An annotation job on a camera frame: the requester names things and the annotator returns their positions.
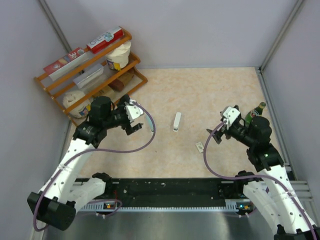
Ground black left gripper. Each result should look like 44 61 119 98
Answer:
103 95 142 134

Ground white staple box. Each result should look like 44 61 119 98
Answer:
172 112 182 132

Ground light blue stapler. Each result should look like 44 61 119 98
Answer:
145 114 155 134

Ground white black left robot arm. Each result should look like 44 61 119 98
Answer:
27 94 147 232

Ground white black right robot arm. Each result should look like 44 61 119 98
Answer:
207 116 320 240

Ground small white red packet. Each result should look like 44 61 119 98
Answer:
195 142 204 153

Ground brown cardboard box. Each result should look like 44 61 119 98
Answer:
92 85 116 102

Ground dark brown box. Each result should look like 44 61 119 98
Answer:
108 72 134 92

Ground green glass bottle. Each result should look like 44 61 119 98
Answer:
244 102 267 128

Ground orange wooden shelf rack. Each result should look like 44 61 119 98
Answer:
34 27 148 125

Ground silver foil box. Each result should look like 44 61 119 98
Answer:
73 63 104 89

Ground red white foil box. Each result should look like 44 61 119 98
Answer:
86 26 124 54

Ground red white wrap box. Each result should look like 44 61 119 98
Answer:
43 47 89 81

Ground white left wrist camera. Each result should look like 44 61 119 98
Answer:
125 104 144 123

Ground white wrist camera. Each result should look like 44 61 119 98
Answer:
220 106 241 129
125 104 144 123

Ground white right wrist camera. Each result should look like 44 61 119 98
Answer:
220 106 241 129

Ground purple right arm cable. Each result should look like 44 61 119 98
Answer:
203 121 318 240

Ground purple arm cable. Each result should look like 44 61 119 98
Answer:
203 121 318 240
32 101 157 232

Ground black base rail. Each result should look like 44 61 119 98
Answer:
72 177 266 208

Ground grey slotted cable duct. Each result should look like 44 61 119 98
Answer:
79 199 253 213

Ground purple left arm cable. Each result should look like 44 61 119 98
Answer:
32 101 157 232

